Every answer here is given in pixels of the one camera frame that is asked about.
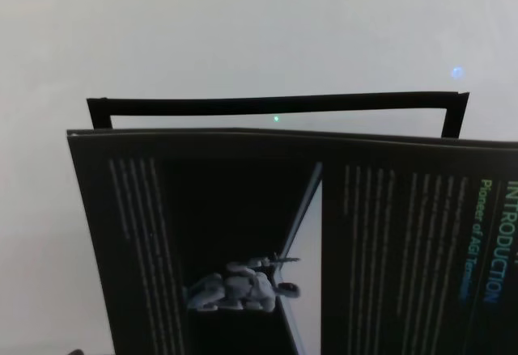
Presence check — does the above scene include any black company introduction poster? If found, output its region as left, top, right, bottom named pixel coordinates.
left=66, top=127, right=518, bottom=355

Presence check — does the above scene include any black rectangular tape frame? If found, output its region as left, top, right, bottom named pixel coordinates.
left=86, top=91, right=471, bottom=140

